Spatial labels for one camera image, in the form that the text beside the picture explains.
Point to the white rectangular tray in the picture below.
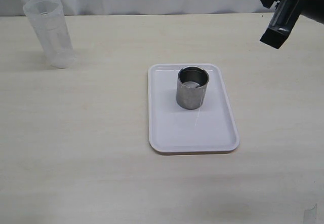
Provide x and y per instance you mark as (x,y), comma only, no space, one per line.
(174,130)

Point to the stainless steel cup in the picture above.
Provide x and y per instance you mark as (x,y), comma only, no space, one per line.
(192,82)

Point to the translucent plastic measuring cup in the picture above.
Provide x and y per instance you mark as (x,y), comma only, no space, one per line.
(48,21)

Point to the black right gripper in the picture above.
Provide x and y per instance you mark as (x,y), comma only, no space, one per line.
(285,17)

